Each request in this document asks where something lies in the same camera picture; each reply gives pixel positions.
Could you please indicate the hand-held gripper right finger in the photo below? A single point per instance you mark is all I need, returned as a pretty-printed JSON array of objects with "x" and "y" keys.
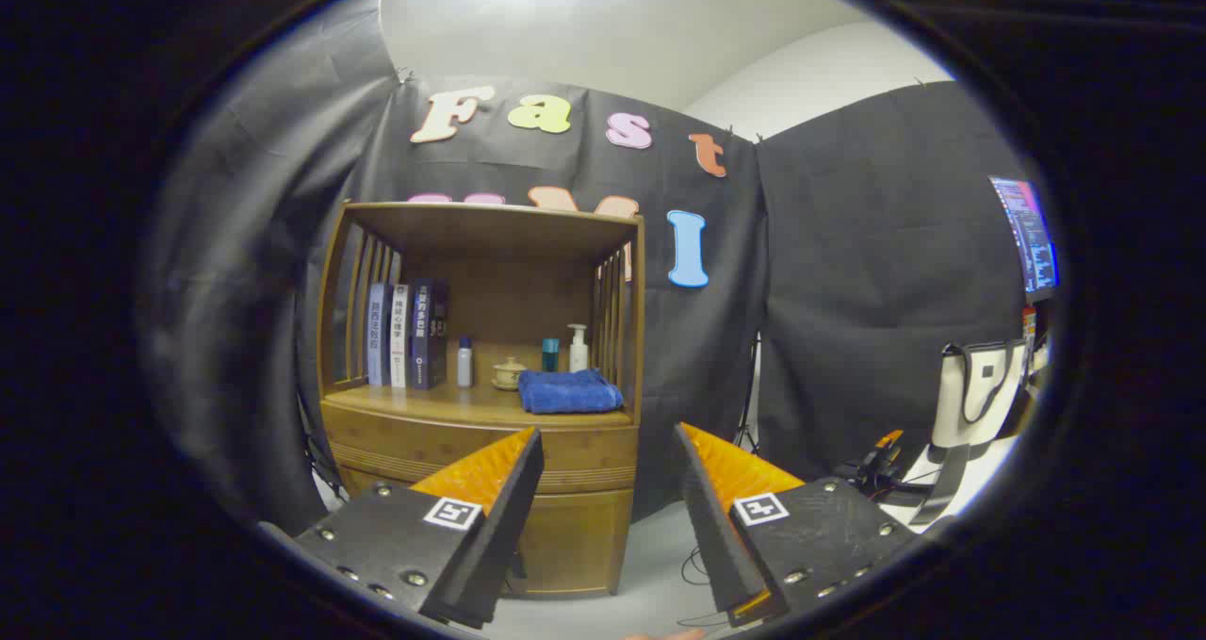
[{"x": 711, "y": 527}]

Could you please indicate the teal bottle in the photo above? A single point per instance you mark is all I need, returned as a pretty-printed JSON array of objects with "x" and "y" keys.
[{"x": 549, "y": 355}]

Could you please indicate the wooden cabinet door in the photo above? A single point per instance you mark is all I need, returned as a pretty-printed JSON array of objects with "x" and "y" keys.
[{"x": 575, "y": 541}]

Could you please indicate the light blue book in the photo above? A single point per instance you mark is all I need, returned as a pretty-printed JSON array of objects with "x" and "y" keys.
[{"x": 378, "y": 334}]

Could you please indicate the white pump bottle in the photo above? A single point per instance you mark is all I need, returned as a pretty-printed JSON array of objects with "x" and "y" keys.
[{"x": 578, "y": 352}]

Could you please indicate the white tote bag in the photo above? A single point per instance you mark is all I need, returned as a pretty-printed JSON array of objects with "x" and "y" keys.
[{"x": 970, "y": 395}]

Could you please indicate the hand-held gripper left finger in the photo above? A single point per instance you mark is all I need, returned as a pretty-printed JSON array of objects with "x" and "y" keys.
[{"x": 504, "y": 517}]

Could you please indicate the black tripod stand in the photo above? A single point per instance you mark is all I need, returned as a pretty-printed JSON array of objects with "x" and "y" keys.
[{"x": 749, "y": 404}]

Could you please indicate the computer monitor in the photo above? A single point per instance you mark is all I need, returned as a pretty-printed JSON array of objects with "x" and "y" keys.
[{"x": 1032, "y": 239}]

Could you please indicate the blue folded towel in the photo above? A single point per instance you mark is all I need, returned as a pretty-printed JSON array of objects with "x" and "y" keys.
[{"x": 568, "y": 393}]

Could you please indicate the black tool orange tip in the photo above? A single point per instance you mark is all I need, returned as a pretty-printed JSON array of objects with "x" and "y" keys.
[{"x": 881, "y": 470}]

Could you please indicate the white book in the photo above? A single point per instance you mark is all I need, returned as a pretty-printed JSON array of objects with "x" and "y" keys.
[{"x": 399, "y": 338}]

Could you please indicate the wooden cabinet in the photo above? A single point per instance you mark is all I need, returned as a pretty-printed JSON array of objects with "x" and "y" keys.
[{"x": 490, "y": 235}]

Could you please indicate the wooden countertop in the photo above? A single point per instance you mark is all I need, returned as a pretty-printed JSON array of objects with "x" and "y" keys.
[{"x": 443, "y": 402}]

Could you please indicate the dark blue book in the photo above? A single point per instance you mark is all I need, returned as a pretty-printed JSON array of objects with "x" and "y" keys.
[{"x": 429, "y": 334}]

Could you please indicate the beige lidded teacup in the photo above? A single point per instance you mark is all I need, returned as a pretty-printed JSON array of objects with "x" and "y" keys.
[{"x": 510, "y": 374}]

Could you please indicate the black backdrop cloth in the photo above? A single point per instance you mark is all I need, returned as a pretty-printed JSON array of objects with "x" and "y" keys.
[{"x": 848, "y": 291}]

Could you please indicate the small white bottle blue cap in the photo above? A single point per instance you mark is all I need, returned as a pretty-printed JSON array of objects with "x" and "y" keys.
[{"x": 464, "y": 367}]

